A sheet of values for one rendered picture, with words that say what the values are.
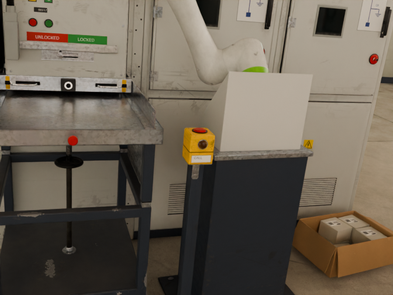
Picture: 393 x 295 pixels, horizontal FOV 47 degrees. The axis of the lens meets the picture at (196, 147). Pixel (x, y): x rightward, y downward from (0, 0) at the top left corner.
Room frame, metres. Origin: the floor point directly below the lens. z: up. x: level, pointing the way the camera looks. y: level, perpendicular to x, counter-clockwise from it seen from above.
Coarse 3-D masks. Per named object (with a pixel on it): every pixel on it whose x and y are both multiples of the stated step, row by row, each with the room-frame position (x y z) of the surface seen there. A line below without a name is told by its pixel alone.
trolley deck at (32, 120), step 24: (24, 96) 1.80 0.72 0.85; (48, 96) 1.83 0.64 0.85; (72, 96) 1.87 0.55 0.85; (96, 96) 1.92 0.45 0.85; (120, 96) 1.96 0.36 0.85; (0, 120) 1.44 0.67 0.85; (24, 120) 1.47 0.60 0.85; (48, 120) 1.50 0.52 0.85; (72, 120) 1.52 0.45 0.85; (96, 120) 1.55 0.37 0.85; (120, 120) 1.58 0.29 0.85; (0, 144) 1.35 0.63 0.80; (24, 144) 1.37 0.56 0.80; (48, 144) 1.39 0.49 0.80; (96, 144) 1.44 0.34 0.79; (120, 144) 1.47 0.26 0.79; (144, 144) 1.50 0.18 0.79
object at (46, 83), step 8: (0, 80) 1.79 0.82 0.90; (16, 80) 1.81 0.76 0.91; (24, 80) 1.82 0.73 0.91; (32, 80) 1.83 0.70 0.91; (40, 80) 1.84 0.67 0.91; (48, 80) 1.85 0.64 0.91; (56, 80) 1.86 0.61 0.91; (80, 80) 1.89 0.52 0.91; (88, 80) 1.90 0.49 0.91; (96, 80) 1.92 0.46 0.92; (104, 80) 1.93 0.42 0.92; (112, 80) 1.94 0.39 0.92; (128, 80) 1.96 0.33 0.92; (0, 88) 1.79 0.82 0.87; (16, 88) 1.81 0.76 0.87; (24, 88) 1.82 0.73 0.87; (32, 88) 1.83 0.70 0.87; (40, 88) 1.84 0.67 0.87; (48, 88) 1.85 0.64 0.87; (56, 88) 1.86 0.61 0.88; (80, 88) 1.89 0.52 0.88; (88, 88) 1.90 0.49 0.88; (96, 88) 1.92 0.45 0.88; (104, 88) 1.93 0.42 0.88; (112, 88) 1.94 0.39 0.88; (128, 88) 1.96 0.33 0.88
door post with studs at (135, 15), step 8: (136, 0) 2.16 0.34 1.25; (136, 8) 2.16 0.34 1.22; (136, 16) 2.16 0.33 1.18; (128, 24) 2.16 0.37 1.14; (136, 24) 2.16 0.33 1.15; (128, 32) 2.15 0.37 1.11; (136, 32) 2.16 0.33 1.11; (128, 40) 2.15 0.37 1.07; (136, 40) 2.16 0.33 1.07; (128, 48) 2.16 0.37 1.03; (136, 48) 2.16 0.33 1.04; (128, 56) 2.16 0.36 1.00; (136, 56) 2.16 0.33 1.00; (128, 64) 2.16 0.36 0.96; (136, 64) 2.16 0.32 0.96; (128, 72) 2.15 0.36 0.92; (136, 72) 2.17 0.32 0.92; (136, 80) 2.17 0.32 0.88; (128, 184) 2.16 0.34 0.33; (128, 192) 2.16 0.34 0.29; (128, 200) 2.16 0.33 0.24; (128, 224) 2.16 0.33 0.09
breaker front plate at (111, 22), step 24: (24, 0) 1.84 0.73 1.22; (72, 0) 1.89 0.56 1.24; (96, 0) 1.93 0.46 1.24; (120, 0) 1.96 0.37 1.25; (24, 24) 1.84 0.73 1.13; (72, 24) 1.89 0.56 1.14; (96, 24) 1.93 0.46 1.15; (120, 24) 1.96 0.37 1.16; (120, 48) 1.96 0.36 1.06; (24, 72) 1.83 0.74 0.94; (48, 72) 1.86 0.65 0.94; (72, 72) 1.89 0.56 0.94; (96, 72) 1.93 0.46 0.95; (120, 72) 1.96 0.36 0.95
